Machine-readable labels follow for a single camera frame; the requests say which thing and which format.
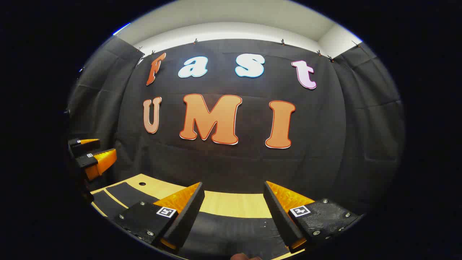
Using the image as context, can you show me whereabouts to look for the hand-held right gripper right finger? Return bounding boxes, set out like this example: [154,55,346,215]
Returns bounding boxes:
[263,181,361,253]

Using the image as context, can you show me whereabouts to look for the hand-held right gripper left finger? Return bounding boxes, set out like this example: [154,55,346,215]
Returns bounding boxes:
[115,182,205,251]

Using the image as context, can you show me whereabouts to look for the black jeans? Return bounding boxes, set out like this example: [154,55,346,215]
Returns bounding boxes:
[92,182,291,260]

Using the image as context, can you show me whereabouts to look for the black backdrop cloth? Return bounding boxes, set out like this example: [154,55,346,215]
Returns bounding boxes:
[66,35,405,217]

